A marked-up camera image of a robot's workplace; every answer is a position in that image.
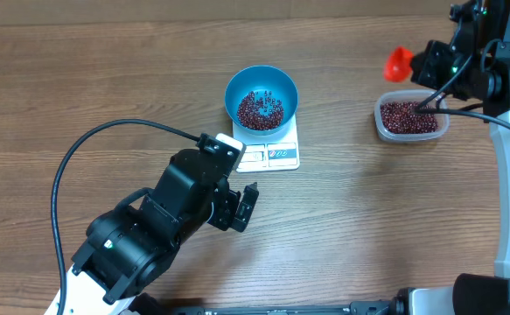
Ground orange measuring scoop blue handle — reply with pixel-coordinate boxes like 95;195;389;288
383;46;414;83

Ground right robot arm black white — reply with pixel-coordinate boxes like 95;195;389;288
393;1;510;314

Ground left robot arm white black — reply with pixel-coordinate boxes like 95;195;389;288
56;144;258;314

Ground white digital kitchen scale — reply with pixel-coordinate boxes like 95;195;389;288
233;116;300;173

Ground red beans in bowl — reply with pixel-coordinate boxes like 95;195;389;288
236;90;285;131

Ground blue bowl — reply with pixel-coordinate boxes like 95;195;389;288
224;65;300;136

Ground clear plastic container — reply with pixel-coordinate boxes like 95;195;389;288
374;90;450;143

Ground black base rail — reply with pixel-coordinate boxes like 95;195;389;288
124;288;414;315

